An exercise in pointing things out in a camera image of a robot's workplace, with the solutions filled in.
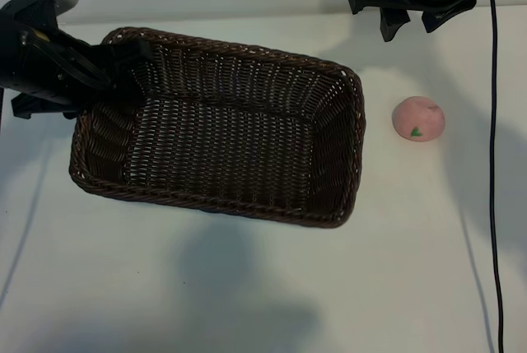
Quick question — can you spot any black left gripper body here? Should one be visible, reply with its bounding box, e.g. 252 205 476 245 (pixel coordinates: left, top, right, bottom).
0 0 154 120

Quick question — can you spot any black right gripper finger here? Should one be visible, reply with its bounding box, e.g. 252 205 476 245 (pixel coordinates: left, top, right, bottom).
379 7 413 44
420 0 478 35

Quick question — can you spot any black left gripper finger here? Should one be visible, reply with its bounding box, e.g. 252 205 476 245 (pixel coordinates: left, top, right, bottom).
110 59 147 104

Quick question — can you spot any pink toy peach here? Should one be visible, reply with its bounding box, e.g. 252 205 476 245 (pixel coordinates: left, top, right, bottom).
390 95 446 143

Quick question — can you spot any dark brown woven basket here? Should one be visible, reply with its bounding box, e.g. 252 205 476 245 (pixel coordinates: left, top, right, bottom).
68 26 367 230

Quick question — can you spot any black ribbed cable sleeve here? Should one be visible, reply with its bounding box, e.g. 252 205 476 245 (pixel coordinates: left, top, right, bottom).
40 35 115 91

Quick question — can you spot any thin black cable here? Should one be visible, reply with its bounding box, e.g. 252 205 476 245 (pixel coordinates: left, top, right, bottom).
488 0 505 353

